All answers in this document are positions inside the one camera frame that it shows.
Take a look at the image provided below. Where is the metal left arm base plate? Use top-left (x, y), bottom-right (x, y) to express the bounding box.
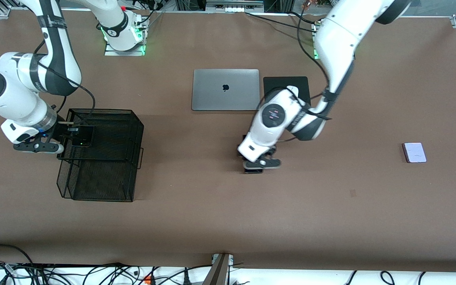
top-left (312, 22), bottom-right (323, 60)

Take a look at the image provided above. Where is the black mouse pad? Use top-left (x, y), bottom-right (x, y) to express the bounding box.
top-left (263, 76), bottom-right (312, 109)

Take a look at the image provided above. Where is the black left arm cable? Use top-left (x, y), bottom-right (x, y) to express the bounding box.
top-left (266, 0), bottom-right (333, 119)

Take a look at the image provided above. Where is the white phone pink edge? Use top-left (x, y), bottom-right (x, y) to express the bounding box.
top-left (402, 142), bottom-right (427, 163)

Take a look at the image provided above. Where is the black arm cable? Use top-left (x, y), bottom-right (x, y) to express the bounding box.
top-left (266, 0), bottom-right (333, 119)
top-left (34, 40), bottom-right (96, 115)

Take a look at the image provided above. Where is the thick black arched cable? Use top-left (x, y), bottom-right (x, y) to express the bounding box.
top-left (0, 243), bottom-right (34, 266)

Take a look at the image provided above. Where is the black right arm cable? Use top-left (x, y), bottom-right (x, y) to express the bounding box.
top-left (34, 40), bottom-right (96, 115)

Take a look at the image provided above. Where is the black wire mesh two-tier tray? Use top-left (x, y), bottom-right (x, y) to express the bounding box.
top-left (56, 108), bottom-right (144, 203)

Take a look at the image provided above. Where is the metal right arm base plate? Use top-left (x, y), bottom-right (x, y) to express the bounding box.
top-left (104, 20), bottom-right (146, 57)

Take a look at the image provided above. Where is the black flip phone dual camera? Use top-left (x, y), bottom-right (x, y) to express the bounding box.
top-left (71, 125), bottom-right (96, 148)

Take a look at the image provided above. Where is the aluminium mounting post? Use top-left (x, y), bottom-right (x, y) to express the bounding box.
top-left (202, 253), bottom-right (234, 285)

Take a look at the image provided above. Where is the silver closed laptop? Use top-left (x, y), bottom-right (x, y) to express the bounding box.
top-left (191, 69), bottom-right (261, 111)

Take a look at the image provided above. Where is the long black cable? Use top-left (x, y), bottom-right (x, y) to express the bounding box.
top-left (245, 12), bottom-right (319, 34)

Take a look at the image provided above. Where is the white power strip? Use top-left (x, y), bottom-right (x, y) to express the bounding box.
top-left (206, 0), bottom-right (264, 12)

